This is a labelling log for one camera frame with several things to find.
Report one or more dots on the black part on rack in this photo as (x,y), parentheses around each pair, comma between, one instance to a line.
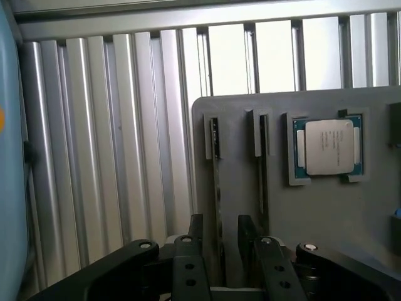
(395,125)

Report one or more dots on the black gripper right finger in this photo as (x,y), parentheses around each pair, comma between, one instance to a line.
(275,276)

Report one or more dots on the silver CPU with green board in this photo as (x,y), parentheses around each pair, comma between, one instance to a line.
(329,147)

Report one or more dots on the black part with blue tab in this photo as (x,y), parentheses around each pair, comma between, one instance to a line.
(396,232)

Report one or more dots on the aluminium frame bar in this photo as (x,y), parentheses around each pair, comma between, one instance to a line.
(188,22)

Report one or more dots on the black RAM stick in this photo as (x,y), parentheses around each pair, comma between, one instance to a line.
(263,175)
(216,141)

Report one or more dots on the grey parts rack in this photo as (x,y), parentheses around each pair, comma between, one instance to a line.
(329,213)

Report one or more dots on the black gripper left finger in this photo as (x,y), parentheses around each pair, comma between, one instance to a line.
(188,276)

